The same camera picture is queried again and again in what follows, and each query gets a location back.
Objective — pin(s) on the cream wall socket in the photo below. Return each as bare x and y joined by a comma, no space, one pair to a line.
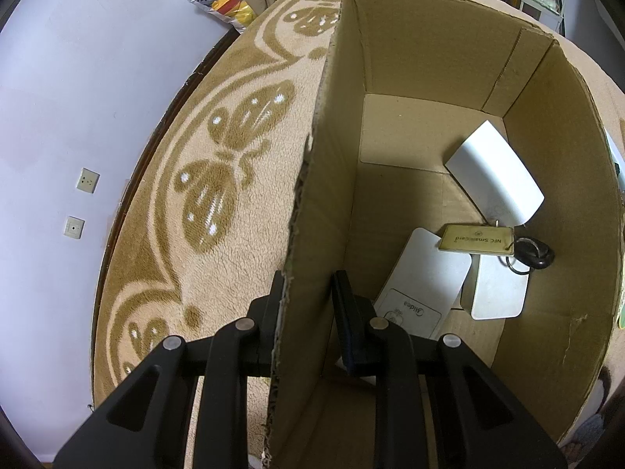
74,227
88,180

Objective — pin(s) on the cardboard box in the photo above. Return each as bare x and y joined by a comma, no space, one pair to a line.
415,58

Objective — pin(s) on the white Midea card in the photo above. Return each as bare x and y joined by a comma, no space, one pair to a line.
425,273

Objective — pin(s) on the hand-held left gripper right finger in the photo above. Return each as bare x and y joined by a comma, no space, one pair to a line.
344,322

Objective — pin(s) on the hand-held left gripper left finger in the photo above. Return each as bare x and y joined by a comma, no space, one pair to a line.
266,322

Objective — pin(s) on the green surfboard shaped card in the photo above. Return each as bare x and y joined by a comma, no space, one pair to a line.
621,315

